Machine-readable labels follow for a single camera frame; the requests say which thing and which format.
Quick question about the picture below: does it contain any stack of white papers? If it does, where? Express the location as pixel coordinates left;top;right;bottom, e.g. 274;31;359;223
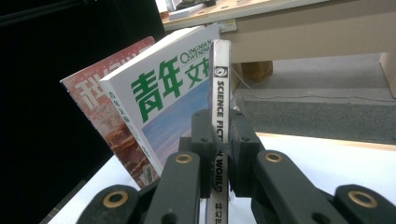
167;3;206;21

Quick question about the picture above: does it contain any white magazine with green title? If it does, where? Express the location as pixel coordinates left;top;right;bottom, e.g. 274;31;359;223
100;22;220;176

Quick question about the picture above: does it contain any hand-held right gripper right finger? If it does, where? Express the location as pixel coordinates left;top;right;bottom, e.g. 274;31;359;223
228;109;265;198

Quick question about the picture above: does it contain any white table sheet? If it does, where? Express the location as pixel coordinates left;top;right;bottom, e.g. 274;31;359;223
46;133;396;224

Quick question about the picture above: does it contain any white cable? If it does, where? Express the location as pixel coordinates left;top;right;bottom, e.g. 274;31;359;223
232;66;396;104

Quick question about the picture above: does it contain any dark purple magazine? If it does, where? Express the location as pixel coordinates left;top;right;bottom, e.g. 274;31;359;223
205;38;233;224

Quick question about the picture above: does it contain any brown cardboard box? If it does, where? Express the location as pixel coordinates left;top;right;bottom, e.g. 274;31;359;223
241;60;275;83

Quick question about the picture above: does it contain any red magazine with white title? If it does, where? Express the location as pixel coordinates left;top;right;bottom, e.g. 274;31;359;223
60;35;157;189

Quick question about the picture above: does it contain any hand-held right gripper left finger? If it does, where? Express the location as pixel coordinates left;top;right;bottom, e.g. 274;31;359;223
178;108;216;199

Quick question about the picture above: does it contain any black curtain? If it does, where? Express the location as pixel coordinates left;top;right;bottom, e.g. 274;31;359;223
0;0;166;224

